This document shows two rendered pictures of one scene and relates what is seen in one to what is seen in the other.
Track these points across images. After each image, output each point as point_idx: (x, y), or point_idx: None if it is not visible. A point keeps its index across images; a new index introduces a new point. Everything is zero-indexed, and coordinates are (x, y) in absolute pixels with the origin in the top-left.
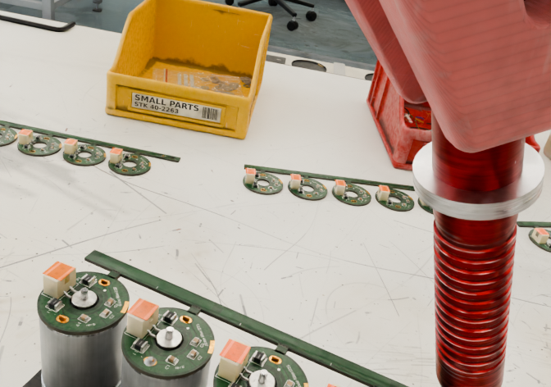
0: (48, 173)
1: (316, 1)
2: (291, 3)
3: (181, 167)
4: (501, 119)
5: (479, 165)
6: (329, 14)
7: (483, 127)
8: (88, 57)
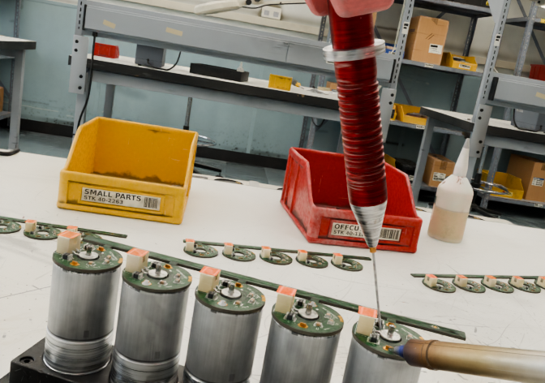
0: (12, 244)
1: (223, 167)
2: (199, 169)
3: (129, 241)
4: None
5: (353, 32)
6: (235, 178)
7: None
8: (35, 172)
